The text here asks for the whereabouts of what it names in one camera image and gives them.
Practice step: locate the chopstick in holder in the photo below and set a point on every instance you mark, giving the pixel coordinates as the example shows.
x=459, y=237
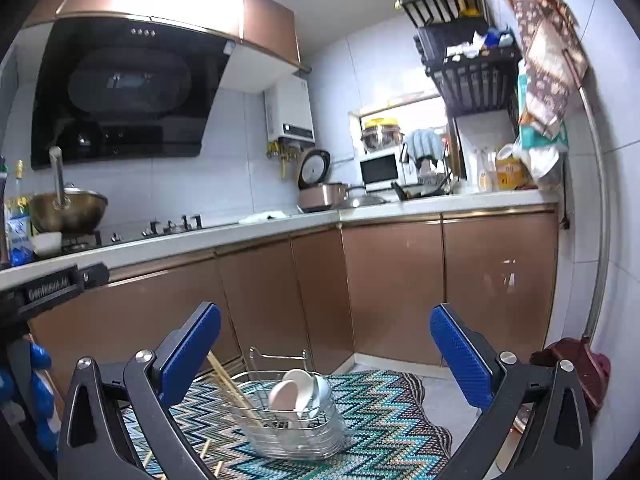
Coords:
x=229, y=387

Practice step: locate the gas stove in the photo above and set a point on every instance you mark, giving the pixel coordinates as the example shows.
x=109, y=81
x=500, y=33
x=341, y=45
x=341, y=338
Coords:
x=72, y=244

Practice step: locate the blue gloved left hand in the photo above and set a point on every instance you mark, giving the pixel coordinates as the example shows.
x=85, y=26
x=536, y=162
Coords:
x=27, y=395

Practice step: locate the white small bowl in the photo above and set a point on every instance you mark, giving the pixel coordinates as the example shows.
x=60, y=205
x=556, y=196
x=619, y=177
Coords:
x=46, y=244

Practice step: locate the metal pan lid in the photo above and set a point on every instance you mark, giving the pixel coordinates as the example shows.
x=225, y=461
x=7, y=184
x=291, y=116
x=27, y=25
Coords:
x=357, y=197

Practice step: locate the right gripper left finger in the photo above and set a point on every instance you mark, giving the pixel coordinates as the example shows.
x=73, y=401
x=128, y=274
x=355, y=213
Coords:
x=95, y=442

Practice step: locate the white ceramic spoon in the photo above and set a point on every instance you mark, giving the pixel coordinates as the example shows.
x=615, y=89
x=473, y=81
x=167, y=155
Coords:
x=289, y=397

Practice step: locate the blue white salt bag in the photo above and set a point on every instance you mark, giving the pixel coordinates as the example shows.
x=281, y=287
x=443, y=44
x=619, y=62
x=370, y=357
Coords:
x=20, y=246

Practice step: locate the rice cooker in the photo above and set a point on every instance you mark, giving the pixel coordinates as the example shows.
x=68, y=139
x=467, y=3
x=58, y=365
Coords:
x=315, y=192

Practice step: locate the white water heater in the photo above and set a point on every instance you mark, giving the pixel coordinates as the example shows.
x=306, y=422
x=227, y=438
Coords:
x=288, y=111

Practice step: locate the dark red dustpan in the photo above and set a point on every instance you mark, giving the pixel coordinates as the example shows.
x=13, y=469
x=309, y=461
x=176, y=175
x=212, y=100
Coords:
x=593, y=369

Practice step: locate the brass wok with handle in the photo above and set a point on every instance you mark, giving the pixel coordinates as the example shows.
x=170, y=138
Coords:
x=68, y=210

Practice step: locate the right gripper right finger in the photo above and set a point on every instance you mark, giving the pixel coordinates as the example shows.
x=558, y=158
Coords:
x=556, y=443

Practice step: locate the yellow bottle on counter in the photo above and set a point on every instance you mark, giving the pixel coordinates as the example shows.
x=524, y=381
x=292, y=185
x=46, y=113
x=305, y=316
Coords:
x=511, y=172

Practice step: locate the black range hood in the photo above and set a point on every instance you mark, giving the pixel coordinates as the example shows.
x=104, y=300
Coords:
x=113, y=88

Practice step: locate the black wall rack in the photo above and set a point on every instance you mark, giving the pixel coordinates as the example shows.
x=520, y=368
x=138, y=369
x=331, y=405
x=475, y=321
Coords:
x=474, y=66

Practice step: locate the zigzag woven table mat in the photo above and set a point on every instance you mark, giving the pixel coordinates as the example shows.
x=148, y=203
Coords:
x=388, y=434

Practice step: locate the white microwave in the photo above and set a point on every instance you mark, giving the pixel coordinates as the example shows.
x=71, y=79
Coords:
x=381, y=168

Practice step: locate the brown patterned hanging cloth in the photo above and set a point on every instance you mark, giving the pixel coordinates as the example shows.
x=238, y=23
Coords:
x=555, y=62

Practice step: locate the bamboo chopstick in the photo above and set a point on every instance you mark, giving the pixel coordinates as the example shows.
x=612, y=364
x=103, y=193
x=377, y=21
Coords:
x=218, y=468
x=147, y=459
x=204, y=449

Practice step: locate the blue hanging towel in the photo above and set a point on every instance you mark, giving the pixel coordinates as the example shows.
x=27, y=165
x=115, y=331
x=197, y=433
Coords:
x=425, y=144

